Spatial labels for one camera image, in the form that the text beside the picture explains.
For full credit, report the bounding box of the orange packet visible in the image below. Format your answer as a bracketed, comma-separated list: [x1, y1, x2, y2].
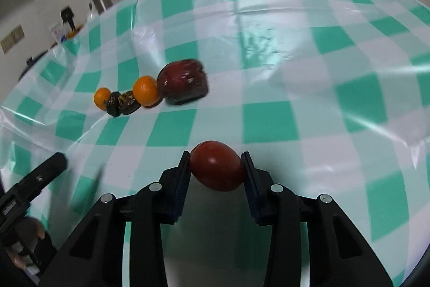
[66, 24, 84, 39]

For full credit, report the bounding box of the small orange mandarin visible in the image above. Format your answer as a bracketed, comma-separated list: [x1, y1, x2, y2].
[93, 87, 112, 111]

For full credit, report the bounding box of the small black device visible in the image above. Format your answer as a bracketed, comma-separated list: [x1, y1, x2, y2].
[60, 6, 76, 31]

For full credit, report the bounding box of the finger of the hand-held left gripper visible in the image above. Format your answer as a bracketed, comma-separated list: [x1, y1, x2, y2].
[0, 153, 68, 207]

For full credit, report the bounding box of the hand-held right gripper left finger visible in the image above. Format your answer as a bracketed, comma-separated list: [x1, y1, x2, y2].
[38, 151, 192, 287]

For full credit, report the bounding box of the wall switch plate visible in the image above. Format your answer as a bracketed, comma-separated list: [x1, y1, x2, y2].
[0, 25, 26, 55]

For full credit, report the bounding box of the large orange mandarin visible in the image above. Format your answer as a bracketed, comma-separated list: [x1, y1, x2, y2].
[132, 75, 161, 107]

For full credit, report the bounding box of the red tomato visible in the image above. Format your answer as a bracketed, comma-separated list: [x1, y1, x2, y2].
[189, 140, 246, 192]

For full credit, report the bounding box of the black pan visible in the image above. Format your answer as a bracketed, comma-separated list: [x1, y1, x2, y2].
[17, 50, 51, 81]

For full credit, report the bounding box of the person's left hand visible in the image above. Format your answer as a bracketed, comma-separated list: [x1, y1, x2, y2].
[6, 217, 46, 278]

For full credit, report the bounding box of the large dark red apple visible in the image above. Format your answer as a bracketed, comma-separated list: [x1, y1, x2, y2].
[157, 60, 209, 105]

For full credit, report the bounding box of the dark purple mangosteen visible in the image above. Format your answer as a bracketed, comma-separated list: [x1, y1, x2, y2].
[117, 90, 141, 115]
[105, 92, 122, 118]

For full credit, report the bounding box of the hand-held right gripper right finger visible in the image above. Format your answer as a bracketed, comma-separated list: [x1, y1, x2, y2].
[240, 151, 393, 287]

